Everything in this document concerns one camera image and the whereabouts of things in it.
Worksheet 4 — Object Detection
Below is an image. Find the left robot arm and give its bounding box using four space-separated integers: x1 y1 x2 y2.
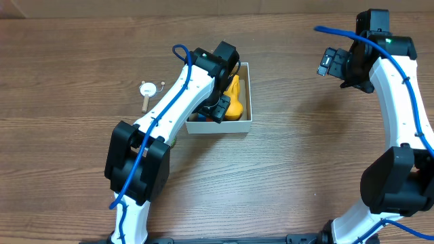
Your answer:
104 41 241 243

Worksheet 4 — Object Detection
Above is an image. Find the yellow rubber duck toy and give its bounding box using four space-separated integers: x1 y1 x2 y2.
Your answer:
224 75 243 121

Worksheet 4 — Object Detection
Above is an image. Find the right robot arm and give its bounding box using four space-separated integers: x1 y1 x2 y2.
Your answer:
315 9 433 243

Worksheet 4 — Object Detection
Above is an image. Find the multicoloured puzzle cube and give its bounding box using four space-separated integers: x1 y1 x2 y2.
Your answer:
189 113 213 122

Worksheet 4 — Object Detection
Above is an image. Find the white cardboard box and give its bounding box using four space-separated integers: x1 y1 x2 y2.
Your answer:
186 62 252 134

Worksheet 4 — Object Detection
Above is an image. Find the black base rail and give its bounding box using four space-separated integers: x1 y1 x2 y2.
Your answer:
79 232 330 244

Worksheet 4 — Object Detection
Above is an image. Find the right blue cable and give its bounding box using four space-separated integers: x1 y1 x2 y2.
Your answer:
313 25 434 244

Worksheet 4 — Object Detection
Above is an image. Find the white wooden rattle drum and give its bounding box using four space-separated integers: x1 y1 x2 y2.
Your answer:
139 81 165 113

